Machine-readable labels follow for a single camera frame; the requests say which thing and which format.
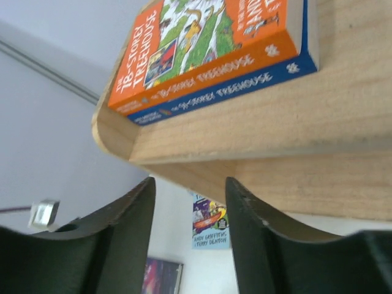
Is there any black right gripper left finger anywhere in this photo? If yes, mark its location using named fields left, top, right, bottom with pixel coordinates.
left=1, top=177, right=156, bottom=293

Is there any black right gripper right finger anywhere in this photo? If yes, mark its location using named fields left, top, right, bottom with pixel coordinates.
left=225, top=177, right=391, bottom=293

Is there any blue 91-storey treehouse book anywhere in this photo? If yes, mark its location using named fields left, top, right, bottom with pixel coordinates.
left=127, top=1, right=320, bottom=126

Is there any orange 78-storey treehouse book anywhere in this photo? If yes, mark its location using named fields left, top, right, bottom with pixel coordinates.
left=108, top=0, right=305, bottom=116

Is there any purple galaxy cover book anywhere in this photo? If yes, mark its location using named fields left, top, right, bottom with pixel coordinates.
left=141, top=257, right=184, bottom=294

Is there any light blue 143-storey treehouse book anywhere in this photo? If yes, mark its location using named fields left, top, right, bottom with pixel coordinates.
left=190, top=192, right=231, bottom=250

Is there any wooden two-tier shelf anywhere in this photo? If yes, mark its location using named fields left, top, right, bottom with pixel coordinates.
left=91, top=1, right=391, bottom=221

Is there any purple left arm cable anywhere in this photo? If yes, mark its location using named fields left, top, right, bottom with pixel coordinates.
left=0, top=206, right=33, bottom=213

